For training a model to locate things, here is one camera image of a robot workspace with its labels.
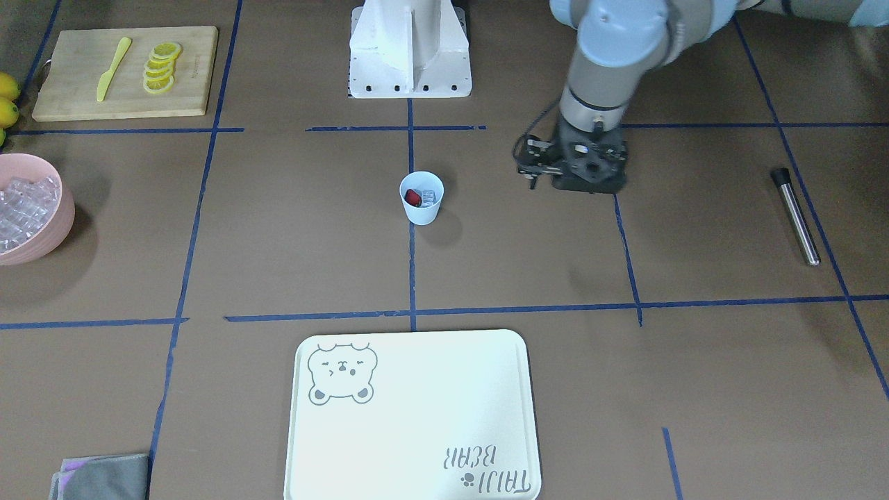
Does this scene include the grey folded cloth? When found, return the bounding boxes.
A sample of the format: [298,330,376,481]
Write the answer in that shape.
[48,453,150,499]

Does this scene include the lemon slices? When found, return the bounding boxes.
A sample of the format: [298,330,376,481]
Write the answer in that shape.
[142,41,182,94]

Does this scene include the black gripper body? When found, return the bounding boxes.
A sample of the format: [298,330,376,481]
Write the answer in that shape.
[551,116,629,194]

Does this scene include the wooden cutting board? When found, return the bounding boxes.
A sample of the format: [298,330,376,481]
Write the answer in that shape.
[31,26,219,122]

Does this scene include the pink bowl of ice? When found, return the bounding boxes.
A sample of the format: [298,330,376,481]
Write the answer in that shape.
[1,153,75,266]

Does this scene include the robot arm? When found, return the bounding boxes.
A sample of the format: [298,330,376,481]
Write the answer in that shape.
[513,1,888,194]

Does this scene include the whole lemon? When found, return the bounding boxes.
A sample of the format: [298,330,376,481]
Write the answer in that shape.
[0,71,20,101]
[0,96,20,130]

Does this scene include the steel muddler rod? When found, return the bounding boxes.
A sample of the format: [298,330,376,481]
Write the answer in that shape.
[770,167,820,267]

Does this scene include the yellow plastic knife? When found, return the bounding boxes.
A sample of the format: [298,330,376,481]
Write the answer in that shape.
[95,37,131,102]

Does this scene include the white bear serving tray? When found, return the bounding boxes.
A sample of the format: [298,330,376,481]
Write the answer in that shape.
[283,329,542,499]

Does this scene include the red strawberry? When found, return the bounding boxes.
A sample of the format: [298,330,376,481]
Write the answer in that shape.
[403,189,423,208]

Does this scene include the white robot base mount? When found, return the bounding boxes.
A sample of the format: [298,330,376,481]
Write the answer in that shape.
[347,1,473,99]

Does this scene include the light blue plastic cup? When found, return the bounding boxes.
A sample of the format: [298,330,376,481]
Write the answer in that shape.
[398,171,445,226]

